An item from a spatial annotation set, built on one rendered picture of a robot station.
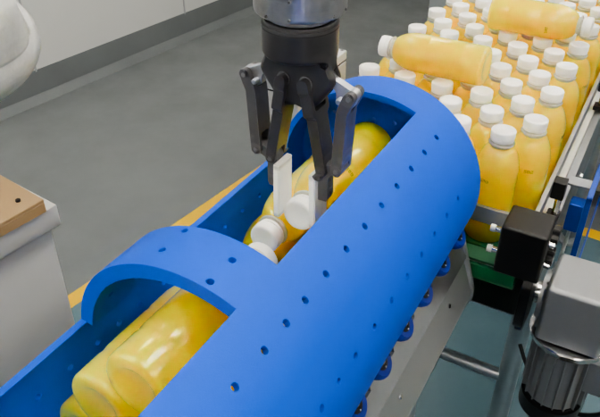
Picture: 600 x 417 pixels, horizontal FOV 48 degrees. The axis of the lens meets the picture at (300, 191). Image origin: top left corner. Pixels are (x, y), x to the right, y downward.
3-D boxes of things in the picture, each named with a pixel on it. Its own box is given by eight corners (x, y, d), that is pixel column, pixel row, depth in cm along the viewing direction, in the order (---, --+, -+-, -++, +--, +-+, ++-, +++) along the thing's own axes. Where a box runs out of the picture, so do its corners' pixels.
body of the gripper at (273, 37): (241, 18, 62) (245, 107, 68) (320, 34, 59) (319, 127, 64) (281, -4, 68) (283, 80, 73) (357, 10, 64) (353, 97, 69)
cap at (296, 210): (305, 228, 79) (298, 235, 77) (285, 202, 79) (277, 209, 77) (327, 213, 76) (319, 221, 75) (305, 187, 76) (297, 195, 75)
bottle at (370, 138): (369, 176, 94) (304, 244, 80) (337, 137, 93) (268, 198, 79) (404, 152, 89) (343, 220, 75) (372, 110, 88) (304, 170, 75)
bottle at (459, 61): (477, 80, 115) (379, 59, 123) (483, 90, 121) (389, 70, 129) (489, 41, 115) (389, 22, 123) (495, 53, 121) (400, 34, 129)
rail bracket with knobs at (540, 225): (479, 273, 107) (489, 222, 102) (491, 249, 113) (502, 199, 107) (541, 294, 103) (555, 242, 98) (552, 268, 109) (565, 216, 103)
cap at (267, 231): (257, 213, 82) (249, 221, 81) (284, 223, 81) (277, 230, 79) (258, 238, 85) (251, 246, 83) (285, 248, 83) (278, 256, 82)
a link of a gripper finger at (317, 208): (320, 162, 73) (327, 163, 73) (320, 214, 77) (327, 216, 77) (308, 175, 71) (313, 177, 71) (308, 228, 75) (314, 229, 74)
